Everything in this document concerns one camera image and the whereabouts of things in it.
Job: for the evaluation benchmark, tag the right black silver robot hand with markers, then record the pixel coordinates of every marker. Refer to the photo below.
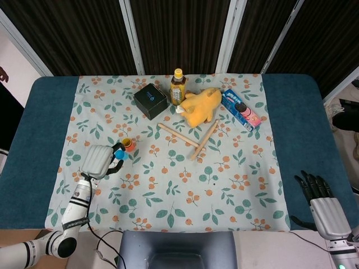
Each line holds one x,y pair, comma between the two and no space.
329,215

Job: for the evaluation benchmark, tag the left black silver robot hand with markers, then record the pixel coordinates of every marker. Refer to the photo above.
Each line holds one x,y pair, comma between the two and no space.
96,161

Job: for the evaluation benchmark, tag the light blue plastic cup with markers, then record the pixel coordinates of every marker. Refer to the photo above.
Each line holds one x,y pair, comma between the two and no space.
121,154

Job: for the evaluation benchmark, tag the yellow plastic cup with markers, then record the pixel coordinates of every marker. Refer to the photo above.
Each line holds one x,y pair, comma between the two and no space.
127,141

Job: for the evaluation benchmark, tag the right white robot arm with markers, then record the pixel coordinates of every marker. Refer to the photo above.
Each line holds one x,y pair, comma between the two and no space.
343,255

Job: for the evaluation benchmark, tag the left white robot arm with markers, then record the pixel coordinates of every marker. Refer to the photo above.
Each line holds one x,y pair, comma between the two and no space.
75,207

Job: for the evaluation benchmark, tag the orange plastic cup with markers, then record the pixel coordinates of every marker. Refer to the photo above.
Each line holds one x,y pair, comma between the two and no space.
129,148

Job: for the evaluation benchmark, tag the black cardboard box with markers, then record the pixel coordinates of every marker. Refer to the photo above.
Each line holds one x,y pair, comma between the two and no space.
151,101

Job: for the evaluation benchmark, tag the long wooden stick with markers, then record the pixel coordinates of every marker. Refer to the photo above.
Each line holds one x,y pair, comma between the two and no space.
176,135

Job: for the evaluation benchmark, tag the floral tablecloth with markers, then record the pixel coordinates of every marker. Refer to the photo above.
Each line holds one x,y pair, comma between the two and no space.
179,190

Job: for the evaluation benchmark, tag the teal blue table cover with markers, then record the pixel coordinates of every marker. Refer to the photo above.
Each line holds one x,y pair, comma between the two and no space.
300,126

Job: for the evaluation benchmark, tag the yellow-capped tea bottle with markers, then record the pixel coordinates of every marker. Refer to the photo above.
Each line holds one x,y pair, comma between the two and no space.
178,89

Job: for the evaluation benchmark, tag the white sneaker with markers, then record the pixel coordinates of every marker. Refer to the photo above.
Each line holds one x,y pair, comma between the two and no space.
335,104

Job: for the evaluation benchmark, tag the short wooden stick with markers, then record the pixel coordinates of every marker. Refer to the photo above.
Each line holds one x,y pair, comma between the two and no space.
207,137

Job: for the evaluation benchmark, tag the yellow plush toy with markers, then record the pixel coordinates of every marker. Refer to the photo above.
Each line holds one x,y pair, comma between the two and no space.
200,107

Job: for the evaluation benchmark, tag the dark grey robot torso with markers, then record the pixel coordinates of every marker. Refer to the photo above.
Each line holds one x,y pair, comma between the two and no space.
176,249

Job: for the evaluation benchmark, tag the dark folding screen panel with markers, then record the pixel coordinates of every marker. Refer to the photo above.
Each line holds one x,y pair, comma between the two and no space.
261,33
331,42
179,33
70,33

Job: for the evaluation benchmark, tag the blue cookie box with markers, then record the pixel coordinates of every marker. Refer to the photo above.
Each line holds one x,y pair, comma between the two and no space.
241,110

